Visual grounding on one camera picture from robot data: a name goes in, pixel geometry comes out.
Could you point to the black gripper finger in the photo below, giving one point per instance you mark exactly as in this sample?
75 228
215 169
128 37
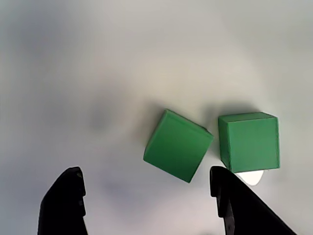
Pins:
247 218
63 210

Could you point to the white round plate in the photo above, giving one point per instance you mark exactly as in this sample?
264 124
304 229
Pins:
97 61

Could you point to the green cube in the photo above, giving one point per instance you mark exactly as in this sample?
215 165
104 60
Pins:
252 144
178 147

